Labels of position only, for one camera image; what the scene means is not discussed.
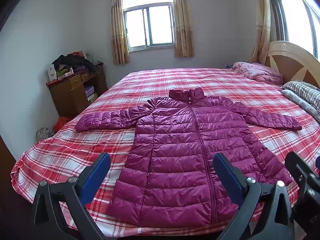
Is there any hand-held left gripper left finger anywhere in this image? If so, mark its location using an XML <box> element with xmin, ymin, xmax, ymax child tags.
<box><xmin>27</xmin><ymin>152</ymin><xmax>112</xmax><ymax>240</ymax></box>

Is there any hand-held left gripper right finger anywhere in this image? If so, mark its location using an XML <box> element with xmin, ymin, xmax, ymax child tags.
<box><xmin>212</xmin><ymin>152</ymin><xmax>295</xmax><ymax>240</ymax></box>

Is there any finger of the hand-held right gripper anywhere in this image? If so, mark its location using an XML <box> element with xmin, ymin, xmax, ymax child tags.
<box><xmin>285</xmin><ymin>151</ymin><xmax>320</xmax><ymax>230</ymax></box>

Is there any magenta puffer jacket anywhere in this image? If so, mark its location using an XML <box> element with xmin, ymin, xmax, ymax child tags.
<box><xmin>74</xmin><ymin>88</ymin><xmax>303</xmax><ymax>228</ymax></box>

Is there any pile of black clothes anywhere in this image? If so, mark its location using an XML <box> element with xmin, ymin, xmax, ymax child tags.
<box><xmin>52</xmin><ymin>54</ymin><xmax>97</xmax><ymax>73</ymax></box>

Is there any bed with red plaid sheet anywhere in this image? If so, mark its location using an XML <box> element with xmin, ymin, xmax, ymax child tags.
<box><xmin>11</xmin><ymin>67</ymin><xmax>320</xmax><ymax>235</ymax></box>

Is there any red plastic bag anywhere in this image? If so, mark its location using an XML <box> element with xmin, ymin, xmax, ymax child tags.
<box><xmin>54</xmin><ymin>116</ymin><xmax>73</xmax><ymax>132</ymax></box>

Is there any patterned grey bag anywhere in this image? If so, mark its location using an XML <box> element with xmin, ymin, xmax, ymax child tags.
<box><xmin>36</xmin><ymin>127</ymin><xmax>54</xmax><ymax>142</ymax></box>

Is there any brown wooden cabinet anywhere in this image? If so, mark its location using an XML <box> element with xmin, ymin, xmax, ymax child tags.
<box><xmin>45</xmin><ymin>64</ymin><xmax>108</xmax><ymax>117</ymax></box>

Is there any stack of boxes in cabinet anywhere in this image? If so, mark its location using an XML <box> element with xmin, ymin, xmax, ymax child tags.
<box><xmin>84</xmin><ymin>85</ymin><xmax>98</xmax><ymax>102</ymax></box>

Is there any pink blanket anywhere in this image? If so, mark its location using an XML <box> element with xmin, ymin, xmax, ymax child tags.
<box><xmin>226</xmin><ymin>62</ymin><xmax>283</xmax><ymax>84</ymax></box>

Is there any white cardboard box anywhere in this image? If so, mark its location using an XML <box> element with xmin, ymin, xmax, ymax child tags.
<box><xmin>47</xmin><ymin>64</ymin><xmax>57</xmax><ymax>82</ymax></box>

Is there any cream wooden headboard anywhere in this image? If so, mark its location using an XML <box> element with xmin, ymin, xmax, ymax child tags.
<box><xmin>265</xmin><ymin>41</ymin><xmax>320</xmax><ymax>88</ymax></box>

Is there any long beige curtain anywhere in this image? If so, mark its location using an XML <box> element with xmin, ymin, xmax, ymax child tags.
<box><xmin>250</xmin><ymin>0</ymin><xmax>272</xmax><ymax>64</ymax></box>

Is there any large window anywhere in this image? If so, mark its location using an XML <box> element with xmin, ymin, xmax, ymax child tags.
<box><xmin>265</xmin><ymin>0</ymin><xmax>320</xmax><ymax>58</ymax></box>

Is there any small sliding window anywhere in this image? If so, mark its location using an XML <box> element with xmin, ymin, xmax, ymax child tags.
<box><xmin>121</xmin><ymin>0</ymin><xmax>177</xmax><ymax>53</ymax></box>

